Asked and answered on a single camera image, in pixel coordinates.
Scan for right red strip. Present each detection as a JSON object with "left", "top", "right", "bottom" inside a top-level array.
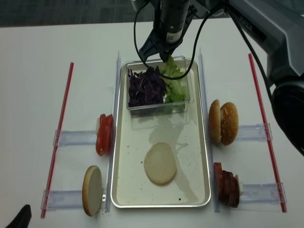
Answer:
[{"left": 248, "top": 54, "right": 287, "bottom": 213}]

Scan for left lower clear holder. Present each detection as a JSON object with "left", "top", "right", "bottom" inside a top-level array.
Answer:
[{"left": 41, "top": 190, "right": 83, "bottom": 210}]

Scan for flat bun slice on tray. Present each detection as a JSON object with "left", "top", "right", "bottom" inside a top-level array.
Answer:
[{"left": 144, "top": 142, "right": 177, "bottom": 185}]

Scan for sliced meat patties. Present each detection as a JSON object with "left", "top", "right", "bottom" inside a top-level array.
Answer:
[{"left": 213, "top": 162, "right": 240, "bottom": 208}]

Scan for left clear acrylic divider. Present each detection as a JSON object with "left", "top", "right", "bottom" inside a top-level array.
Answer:
[{"left": 104, "top": 52, "right": 121, "bottom": 213}]

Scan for right clear acrylic divider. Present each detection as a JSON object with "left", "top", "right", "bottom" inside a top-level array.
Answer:
[{"left": 199, "top": 48, "right": 220, "bottom": 213}]

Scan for green lettuce pile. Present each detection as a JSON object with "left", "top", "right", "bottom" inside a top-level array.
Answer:
[{"left": 160, "top": 68, "right": 186, "bottom": 103}]

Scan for red tomato slices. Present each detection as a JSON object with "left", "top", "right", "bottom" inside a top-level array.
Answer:
[{"left": 95, "top": 114, "right": 113, "bottom": 156}]

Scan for red strip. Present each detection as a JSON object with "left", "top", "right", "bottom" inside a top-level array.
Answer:
[
  {"left": 40, "top": 62, "right": 74, "bottom": 219},
  {"left": 248, "top": 54, "right": 287, "bottom": 213}
]

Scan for right upper clear holder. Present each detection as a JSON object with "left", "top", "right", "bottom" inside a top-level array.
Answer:
[{"left": 235, "top": 123, "right": 272, "bottom": 141}]

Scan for purple cabbage pieces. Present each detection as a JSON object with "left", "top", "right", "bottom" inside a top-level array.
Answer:
[{"left": 128, "top": 66, "right": 167, "bottom": 107}]

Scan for clear holder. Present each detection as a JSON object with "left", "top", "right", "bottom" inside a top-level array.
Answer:
[
  {"left": 41, "top": 190, "right": 83, "bottom": 210},
  {"left": 239, "top": 182, "right": 286, "bottom": 204},
  {"left": 235, "top": 123, "right": 272, "bottom": 141},
  {"left": 53, "top": 130, "right": 97, "bottom": 146}
]

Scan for right lower clear holder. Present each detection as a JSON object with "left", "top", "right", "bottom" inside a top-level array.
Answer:
[{"left": 239, "top": 182, "right": 286, "bottom": 204}]

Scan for plain bun half right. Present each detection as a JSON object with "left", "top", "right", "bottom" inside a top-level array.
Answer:
[{"left": 209, "top": 99, "right": 221, "bottom": 143}]

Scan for green lettuce leaf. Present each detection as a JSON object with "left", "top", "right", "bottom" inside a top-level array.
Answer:
[{"left": 164, "top": 55, "right": 179, "bottom": 77}]

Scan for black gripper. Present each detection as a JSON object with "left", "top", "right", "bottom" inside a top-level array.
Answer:
[{"left": 139, "top": 0, "right": 190, "bottom": 63}]

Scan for black object bottom left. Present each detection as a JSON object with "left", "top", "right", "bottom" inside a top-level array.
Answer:
[{"left": 6, "top": 204, "right": 32, "bottom": 228}]

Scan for clear plastic container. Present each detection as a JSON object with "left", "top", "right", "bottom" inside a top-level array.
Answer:
[{"left": 126, "top": 56, "right": 192, "bottom": 117}]

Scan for left upper clear holder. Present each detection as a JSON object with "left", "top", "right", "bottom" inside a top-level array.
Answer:
[{"left": 53, "top": 130, "right": 97, "bottom": 146}]

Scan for upright bun bottom half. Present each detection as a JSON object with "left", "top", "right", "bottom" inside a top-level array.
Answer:
[{"left": 82, "top": 165, "right": 103, "bottom": 217}]

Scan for left red strip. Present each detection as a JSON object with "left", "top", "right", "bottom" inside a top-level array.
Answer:
[{"left": 40, "top": 62, "right": 74, "bottom": 219}]

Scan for clear acrylic divider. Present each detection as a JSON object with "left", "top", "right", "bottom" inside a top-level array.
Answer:
[
  {"left": 104, "top": 52, "right": 121, "bottom": 213},
  {"left": 199, "top": 48, "right": 220, "bottom": 213}
]

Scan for sesame bun top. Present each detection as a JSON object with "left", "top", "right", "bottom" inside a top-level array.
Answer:
[{"left": 220, "top": 102, "right": 239, "bottom": 146}]

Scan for white metal tray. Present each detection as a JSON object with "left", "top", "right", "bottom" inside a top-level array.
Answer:
[{"left": 111, "top": 57, "right": 211, "bottom": 208}]

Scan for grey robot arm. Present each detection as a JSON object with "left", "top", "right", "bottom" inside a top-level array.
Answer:
[{"left": 136, "top": 0, "right": 304, "bottom": 153}]

